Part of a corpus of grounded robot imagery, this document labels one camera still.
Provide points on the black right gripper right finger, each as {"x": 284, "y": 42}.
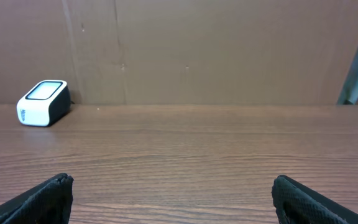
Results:
{"x": 295, "y": 203}

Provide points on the white black barcode scanner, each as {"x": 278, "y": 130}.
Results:
{"x": 43, "y": 105}

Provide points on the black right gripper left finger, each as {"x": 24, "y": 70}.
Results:
{"x": 48, "y": 202}

